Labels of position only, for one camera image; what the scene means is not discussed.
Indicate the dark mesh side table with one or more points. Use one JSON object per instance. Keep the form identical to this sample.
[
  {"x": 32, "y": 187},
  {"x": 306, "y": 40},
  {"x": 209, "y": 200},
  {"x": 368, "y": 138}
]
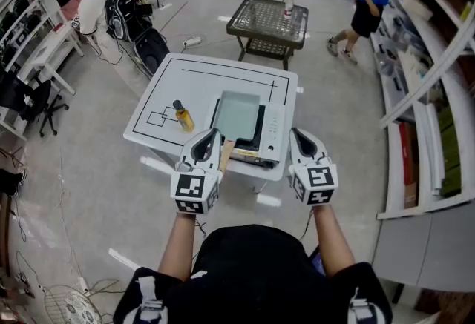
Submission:
[{"x": 267, "y": 18}]

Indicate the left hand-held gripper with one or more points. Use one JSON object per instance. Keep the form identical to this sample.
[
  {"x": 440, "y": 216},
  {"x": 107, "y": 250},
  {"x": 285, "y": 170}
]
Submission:
[{"x": 193, "y": 191}]

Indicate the white table with black lines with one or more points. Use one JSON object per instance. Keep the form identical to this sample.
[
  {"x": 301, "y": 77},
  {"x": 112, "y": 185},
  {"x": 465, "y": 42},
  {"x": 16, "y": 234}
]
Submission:
[{"x": 222, "y": 65}]

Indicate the white shelving unit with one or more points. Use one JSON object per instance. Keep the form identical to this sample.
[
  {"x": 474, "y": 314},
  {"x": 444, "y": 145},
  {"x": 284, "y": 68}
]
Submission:
[{"x": 426, "y": 74}]

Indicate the yellow oil bottle black cap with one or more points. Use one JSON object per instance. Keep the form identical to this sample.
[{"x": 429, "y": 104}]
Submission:
[{"x": 184, "y": 118}]

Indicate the black induction cooktop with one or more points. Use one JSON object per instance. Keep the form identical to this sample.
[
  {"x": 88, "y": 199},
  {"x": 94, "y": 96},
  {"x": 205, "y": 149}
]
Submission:
[{"x": 272, "y": 126}]

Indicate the clear plastic bottle red label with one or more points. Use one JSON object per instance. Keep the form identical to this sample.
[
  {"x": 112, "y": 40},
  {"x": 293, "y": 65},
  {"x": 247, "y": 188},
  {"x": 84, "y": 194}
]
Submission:
[{"x": 288, "y": 7}]

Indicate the red flat box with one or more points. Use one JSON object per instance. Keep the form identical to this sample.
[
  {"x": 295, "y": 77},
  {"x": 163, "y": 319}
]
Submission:
[{"x": 407, "y": 159}]

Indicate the grey cabinet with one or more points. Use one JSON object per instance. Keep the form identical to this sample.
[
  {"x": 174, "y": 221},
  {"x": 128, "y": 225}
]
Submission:
[{"x": 426, "y": 252}]

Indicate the person's black shirt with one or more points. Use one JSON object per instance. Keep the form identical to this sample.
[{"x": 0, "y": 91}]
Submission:
[{"x": 252, "y": 270}]

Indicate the white desk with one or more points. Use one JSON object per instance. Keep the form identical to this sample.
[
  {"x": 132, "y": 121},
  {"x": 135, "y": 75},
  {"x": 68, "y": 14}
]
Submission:
[{"x": 52, "y": 52}]

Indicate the white power strip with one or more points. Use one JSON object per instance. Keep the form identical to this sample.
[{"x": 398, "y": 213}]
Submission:
[{"x": 192, "y": 41}]

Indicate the person's left forearm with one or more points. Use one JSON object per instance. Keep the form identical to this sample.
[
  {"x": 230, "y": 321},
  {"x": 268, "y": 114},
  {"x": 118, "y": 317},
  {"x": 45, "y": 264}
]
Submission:
[{"x": 178, "y": 248}]

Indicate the person's right forearm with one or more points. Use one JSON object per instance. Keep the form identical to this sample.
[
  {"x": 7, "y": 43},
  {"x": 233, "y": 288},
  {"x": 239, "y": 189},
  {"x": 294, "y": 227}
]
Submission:
[{"x": 332, "y": 241}]

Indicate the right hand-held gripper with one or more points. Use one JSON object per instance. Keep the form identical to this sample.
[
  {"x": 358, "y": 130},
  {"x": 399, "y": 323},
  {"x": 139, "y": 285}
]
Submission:
[{"x": 315, "y": 183}]

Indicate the black office chair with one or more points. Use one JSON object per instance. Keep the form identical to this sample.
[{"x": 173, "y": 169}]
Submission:
[{"x": 41, "y": 100}]

